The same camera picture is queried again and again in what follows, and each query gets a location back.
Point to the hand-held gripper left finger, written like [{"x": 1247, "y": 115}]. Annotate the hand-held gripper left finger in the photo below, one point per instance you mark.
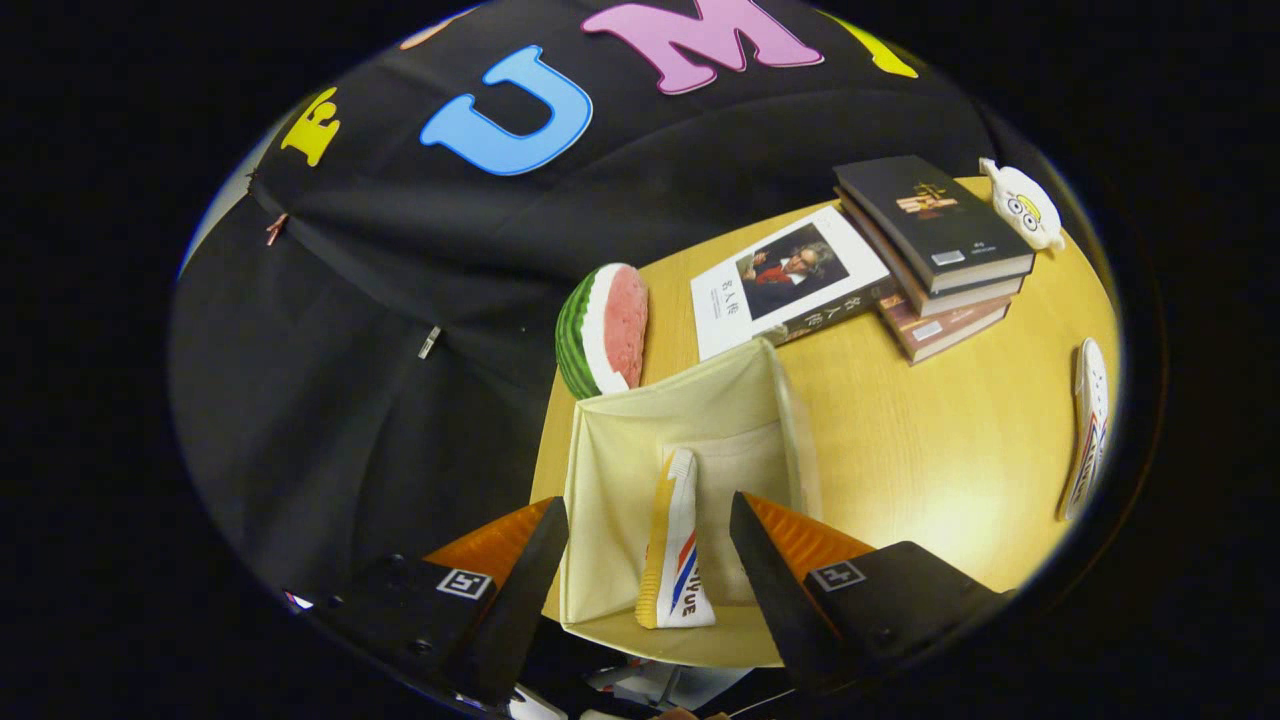
[{"x": 520, "y": 600}]

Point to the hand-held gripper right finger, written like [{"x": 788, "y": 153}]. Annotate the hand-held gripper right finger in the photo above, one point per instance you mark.
[{"x": 775, "y": 600}]

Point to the white canvas shoe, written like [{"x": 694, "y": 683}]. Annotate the white canvas shoe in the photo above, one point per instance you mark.
[
  {"x": 680, "y": 590},
  {"x": 1090, "y": 400}
]

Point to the beige fabric storage box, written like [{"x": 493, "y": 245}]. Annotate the beige fabric storage box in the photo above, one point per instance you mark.
[{"x": 620, "y": 470}]

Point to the silver clip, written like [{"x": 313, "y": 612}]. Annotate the silver clip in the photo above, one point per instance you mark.
[{"x": 429, "y": 342}]

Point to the watermelon slice toy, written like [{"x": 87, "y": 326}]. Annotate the watermelon slice toy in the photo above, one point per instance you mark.
[{"x": 625, "y": 325}]

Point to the white portrait cover book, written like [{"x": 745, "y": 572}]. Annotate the white portrait cover book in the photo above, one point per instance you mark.
[{"x": 730, "y": 300}]

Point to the reddish brown cover book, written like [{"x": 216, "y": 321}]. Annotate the reddish brown cover book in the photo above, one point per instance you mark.
[{"x": 940, "y": 335}]

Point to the dark brown cover book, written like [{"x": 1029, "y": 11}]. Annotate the dark brown cover book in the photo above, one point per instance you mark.
[{"x": 960, "y": 300}]

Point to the black cover book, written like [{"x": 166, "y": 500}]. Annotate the black cover book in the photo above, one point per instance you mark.
[{"x": 920, "y": 220}]

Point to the pink clip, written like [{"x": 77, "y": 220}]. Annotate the pink clip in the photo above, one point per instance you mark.
[{"x": 275, "y": 229}]

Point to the white plush toy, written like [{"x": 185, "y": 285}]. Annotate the white plush toy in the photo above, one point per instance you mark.
[{"x": 1025, "y": 205}]

